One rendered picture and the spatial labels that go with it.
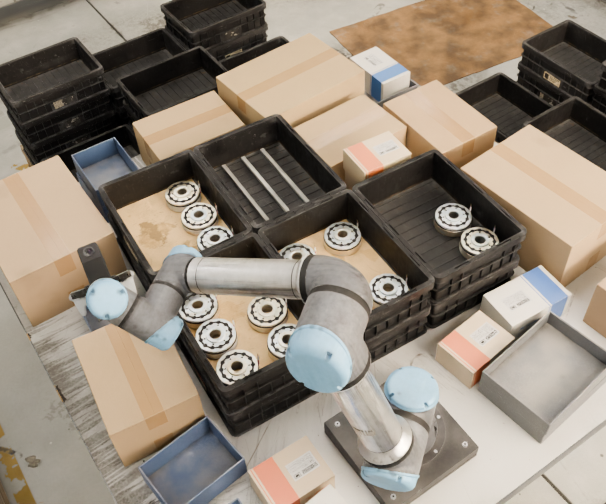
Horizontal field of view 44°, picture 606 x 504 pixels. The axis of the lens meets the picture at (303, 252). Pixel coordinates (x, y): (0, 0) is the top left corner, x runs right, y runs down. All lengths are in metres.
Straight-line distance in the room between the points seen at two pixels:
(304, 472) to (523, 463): 0.52
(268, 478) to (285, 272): 0.56
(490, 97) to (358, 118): 1.22
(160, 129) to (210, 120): 0.16
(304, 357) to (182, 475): 0.71
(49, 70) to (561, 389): 2.53
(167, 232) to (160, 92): 1.19
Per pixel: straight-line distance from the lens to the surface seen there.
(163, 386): 1.82
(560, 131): 3.24
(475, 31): 4.46
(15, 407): 2.98
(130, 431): 1.80
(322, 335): 1.24
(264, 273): 1.41
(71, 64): 3.55
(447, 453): 1.84
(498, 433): 1.93
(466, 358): 1.94
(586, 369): 2.01
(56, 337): 2.19
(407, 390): 1.64
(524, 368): 1.97
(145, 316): 1.48
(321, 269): 1.34
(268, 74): 2.56
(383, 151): 2.21
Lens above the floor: 2.38
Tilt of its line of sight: 49 degrees down
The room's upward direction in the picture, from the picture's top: 4 degrees counter-clockwise
